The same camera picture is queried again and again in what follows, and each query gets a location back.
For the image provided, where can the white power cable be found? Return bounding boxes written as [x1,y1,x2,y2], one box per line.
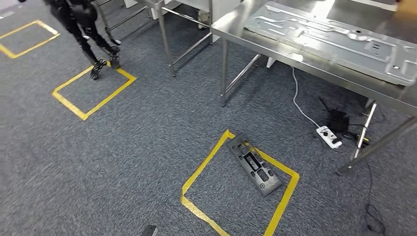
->
[290,66,322,129]

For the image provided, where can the silver sheet metal part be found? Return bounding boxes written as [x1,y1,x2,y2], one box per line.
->
[244,1,417,87]

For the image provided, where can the black plastic panel part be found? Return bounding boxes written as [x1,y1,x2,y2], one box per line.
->
[226,133,283,197]

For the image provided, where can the stainless steel workbench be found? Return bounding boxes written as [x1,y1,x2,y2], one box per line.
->
[211,0,417,177]
[96,0,214,78]

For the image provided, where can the white power strip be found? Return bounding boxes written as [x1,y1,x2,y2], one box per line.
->
[316,125,343,150]

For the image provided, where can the yellow tape floor square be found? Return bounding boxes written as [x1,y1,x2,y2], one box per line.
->
[180,129,300,236]

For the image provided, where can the black power adapter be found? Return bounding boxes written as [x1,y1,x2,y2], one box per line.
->
[319,97,351,134]

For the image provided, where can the black floor cable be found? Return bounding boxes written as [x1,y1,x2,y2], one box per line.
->
[364,159,387,235]

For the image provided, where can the black humanoid robot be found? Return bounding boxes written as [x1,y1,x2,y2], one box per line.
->
[44,0,122,81]

